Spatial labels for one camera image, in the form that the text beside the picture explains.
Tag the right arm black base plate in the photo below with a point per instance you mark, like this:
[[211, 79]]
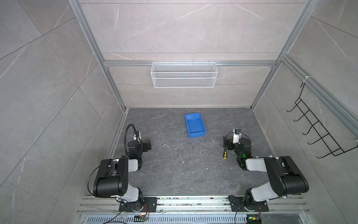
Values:
[[242, 204]]

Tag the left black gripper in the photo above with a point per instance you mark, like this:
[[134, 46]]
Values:
[[147, 145]]

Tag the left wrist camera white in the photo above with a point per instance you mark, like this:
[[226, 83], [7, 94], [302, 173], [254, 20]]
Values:
[[137, 136]]

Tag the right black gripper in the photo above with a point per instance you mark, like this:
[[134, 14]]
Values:
[[227, 143]]

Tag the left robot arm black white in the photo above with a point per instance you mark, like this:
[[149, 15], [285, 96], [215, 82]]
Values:
[[112, 179]]

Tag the white wire mesh basket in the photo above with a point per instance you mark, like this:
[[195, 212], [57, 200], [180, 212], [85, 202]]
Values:
[[184, 75]]

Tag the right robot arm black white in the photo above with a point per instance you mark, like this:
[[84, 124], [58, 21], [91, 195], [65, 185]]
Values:
[[284, 176]]

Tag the blue plastic bin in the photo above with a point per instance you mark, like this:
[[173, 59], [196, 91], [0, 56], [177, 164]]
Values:
[[195, 125]]

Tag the black wire hook rack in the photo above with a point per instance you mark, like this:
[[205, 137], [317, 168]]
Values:
[[323, 135]]

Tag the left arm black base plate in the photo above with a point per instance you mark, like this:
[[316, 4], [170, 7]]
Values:
[[146, 204]]

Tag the aluminium mounting rail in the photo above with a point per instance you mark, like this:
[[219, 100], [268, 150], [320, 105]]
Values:
[[196, 205]]

